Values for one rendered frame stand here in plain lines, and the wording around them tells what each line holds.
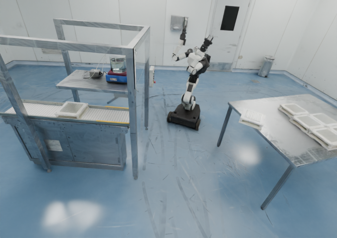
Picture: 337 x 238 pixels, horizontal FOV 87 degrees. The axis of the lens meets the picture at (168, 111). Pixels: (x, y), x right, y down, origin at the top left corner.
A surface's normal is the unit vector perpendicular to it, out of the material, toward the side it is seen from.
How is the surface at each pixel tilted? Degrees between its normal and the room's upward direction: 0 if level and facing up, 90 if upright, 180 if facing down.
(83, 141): 90
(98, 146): 90
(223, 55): 90
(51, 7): 90
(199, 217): 0
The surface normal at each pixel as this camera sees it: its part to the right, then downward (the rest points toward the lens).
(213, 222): 0.07, -0.83
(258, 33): 0.10, 0.57
